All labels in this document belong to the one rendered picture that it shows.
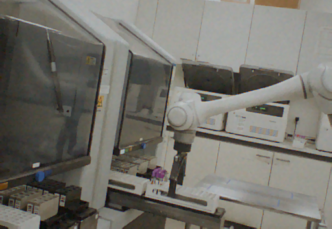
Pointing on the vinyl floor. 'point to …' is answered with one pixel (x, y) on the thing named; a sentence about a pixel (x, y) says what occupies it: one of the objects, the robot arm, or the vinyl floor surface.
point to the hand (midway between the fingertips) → (175, 189)
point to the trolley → (264, 198)
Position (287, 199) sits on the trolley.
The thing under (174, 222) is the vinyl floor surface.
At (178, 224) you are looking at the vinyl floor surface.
